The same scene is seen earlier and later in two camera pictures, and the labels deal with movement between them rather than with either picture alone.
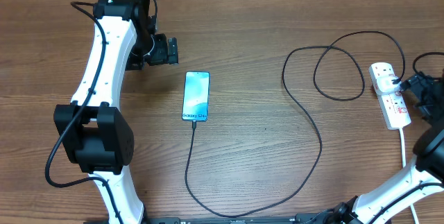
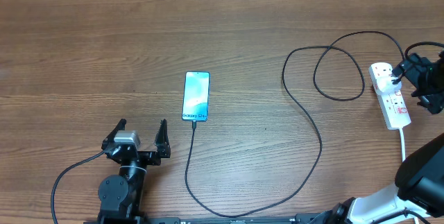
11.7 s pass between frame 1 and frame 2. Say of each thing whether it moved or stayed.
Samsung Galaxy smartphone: stayed
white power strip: stayed
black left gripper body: moved
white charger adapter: stayed
